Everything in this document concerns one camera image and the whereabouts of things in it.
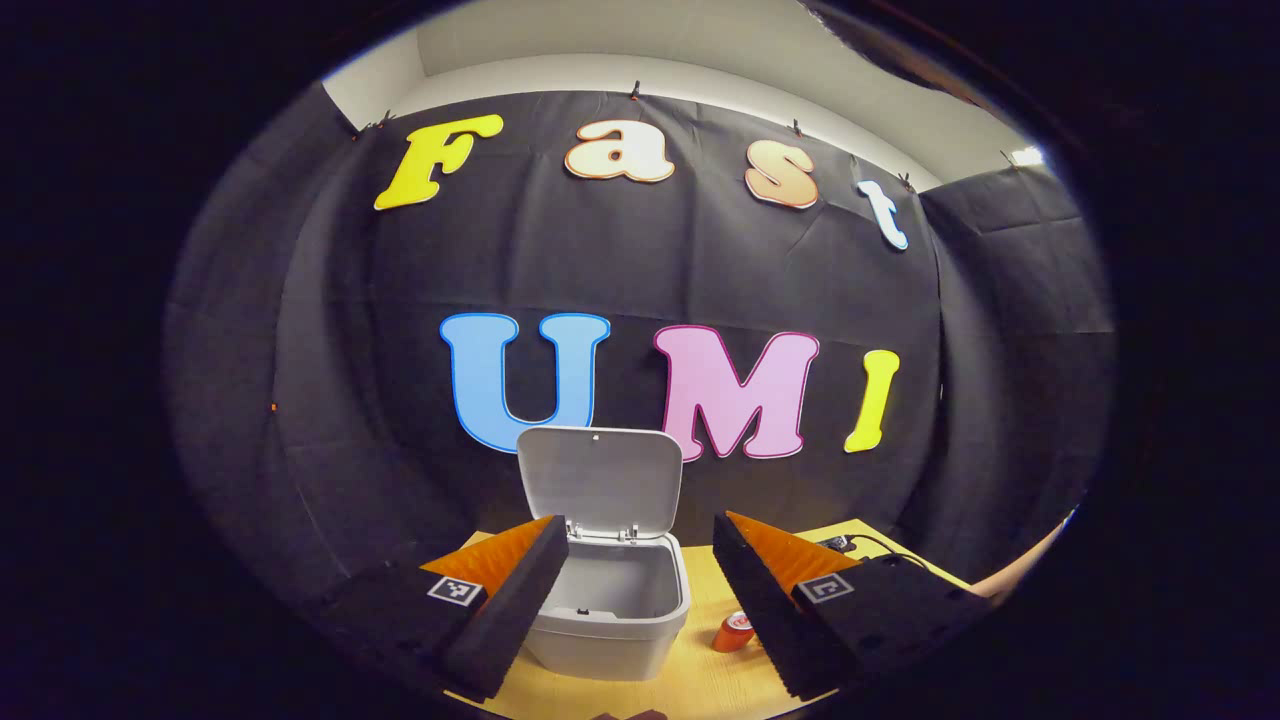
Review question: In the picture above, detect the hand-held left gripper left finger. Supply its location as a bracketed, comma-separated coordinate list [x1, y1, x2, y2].
[330, 515, 571, 704]

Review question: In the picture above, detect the white desktop garbage bin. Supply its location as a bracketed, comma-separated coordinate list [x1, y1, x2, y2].
[516, 426, 693, 683]

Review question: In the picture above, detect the red pop can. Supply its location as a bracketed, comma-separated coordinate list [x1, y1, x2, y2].
[711, 611, 756, 654]

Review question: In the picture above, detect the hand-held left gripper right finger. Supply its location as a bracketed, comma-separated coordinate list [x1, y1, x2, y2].
[710, 510, 996, 701]

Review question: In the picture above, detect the black backdrop cloth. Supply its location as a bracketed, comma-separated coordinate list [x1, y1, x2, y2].
[165, 85, 1116, 601]

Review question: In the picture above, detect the black cable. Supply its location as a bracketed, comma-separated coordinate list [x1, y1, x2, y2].
[815, 533, 931, 573]

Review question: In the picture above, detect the wooden desktop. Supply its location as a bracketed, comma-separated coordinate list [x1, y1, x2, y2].
[445, 518, 971, 720]

